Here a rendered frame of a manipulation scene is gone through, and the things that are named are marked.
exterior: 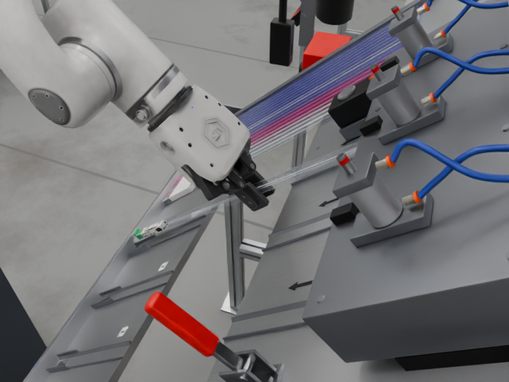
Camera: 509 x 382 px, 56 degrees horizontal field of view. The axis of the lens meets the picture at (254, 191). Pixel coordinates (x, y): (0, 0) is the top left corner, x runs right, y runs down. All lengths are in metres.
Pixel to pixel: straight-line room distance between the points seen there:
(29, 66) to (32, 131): 2.03
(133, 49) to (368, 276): 0.38
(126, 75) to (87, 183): 1.61
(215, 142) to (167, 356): 1.07
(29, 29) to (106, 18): 0.09
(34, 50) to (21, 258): 1.48
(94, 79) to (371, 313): 0.37
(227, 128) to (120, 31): 0.17
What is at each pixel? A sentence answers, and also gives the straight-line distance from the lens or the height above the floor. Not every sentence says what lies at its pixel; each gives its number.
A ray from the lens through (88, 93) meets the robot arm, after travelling 0.52.
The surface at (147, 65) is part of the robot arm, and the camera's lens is 0.57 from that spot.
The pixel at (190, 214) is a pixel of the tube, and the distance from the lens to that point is 0.73.
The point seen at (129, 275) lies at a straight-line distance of 0.80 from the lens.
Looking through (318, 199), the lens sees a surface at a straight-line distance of 0.52.
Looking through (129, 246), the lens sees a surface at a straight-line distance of 0.87.
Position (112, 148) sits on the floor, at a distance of 2.31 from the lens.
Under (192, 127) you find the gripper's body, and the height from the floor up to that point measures 1.04.
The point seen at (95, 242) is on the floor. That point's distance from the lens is 1.90.
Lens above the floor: 1.37
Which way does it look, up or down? 43 degrees down
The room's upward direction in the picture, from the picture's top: straight up
